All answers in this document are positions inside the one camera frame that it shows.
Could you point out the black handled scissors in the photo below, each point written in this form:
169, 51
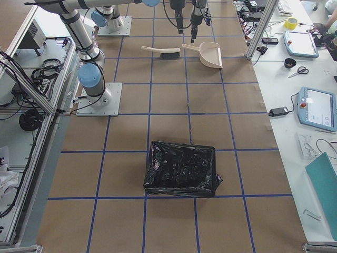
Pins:
300, 70

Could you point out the yellow tape roll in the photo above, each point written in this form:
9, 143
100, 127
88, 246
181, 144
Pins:
291, 23

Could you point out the grey control box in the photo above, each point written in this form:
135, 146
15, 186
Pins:
33, 39

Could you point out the beige plastic dustpan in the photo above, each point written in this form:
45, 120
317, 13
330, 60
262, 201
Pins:
209, 54

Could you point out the black power brick with cable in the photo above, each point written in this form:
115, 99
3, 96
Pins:
282, 110

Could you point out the blue teach pendant near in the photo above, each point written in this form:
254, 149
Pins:
317, 108

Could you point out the metal allen key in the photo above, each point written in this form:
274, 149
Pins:
311, 214

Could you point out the black lined bin right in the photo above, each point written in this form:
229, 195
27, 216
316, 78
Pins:
181, 170

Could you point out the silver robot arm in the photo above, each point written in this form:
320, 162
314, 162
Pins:
90, 74

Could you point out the aluminium frame post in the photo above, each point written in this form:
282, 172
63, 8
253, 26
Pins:
266, 16

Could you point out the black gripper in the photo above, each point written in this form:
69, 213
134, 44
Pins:
176, 3
198, 10

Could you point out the blue teach pendant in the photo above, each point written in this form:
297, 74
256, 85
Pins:
300, 44
317, 108

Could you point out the blue teach pendant far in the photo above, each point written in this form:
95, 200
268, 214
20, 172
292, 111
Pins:
300, 44

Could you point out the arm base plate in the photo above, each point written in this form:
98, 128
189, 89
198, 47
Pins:
108, 104
117, 27

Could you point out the teal folder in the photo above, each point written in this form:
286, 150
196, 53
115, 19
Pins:
323, 178

